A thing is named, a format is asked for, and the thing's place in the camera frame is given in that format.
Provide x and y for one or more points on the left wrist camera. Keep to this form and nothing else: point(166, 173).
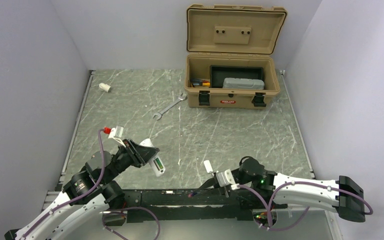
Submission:
point(115, 134)

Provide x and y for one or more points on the colourful tools in toolbox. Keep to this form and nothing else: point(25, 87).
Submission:
point(199, 83)

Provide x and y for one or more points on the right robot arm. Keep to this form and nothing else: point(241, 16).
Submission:
point(255, 187)

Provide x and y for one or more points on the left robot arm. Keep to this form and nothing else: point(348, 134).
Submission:
point(91, 190)

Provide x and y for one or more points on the white plastic tube piece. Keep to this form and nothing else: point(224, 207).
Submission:
point(104, 87)

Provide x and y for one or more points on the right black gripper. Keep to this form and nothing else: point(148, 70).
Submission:
point(209, 183)

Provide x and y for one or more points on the black tray in toolbox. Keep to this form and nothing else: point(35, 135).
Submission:
point(218, 74)

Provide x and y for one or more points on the white battery compartment cover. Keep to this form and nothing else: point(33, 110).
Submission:
point(208, 166)

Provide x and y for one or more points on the white remote control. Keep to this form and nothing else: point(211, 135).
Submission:
point(154, 159)

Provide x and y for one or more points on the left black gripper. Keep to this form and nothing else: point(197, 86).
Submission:
point(140, 154)

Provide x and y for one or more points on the aluminium frame rail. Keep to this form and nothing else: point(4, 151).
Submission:
point(102, 199)

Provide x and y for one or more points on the grey plastic case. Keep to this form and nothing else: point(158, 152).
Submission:
point(243, 83)

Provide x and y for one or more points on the silver open-end wrench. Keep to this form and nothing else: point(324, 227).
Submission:
point(158, 115)

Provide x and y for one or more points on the tan plastic toolbox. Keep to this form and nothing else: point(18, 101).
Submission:
point(237, 36)

